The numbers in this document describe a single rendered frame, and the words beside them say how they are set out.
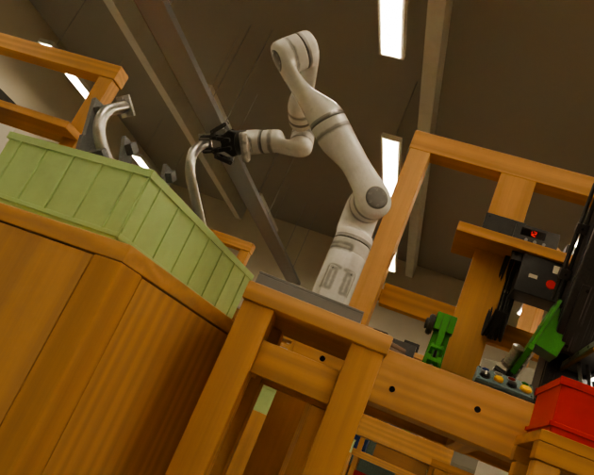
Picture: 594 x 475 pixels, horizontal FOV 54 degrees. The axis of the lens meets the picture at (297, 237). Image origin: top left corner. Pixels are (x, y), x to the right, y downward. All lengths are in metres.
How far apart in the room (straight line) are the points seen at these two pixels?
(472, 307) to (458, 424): 0.78
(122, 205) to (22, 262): 0.21
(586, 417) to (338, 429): 0.51
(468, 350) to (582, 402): 0.96
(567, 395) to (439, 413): 0.39
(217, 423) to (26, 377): 0.36
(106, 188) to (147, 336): 0.31
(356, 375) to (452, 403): 0.48
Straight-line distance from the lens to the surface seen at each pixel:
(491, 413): 1.64
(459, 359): 2.27
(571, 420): 1.36
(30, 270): 1.22
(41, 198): 1.35
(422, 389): 1.63
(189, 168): 1.77
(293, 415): 1.64
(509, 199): 2.49
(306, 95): 1.46
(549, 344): 1.95
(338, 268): 1.35
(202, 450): 1.21
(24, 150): 1.46
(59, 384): 1.09
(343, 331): 1.21
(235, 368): 1.21
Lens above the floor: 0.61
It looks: 17 degrees up
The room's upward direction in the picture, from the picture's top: 24 degrees clockwise
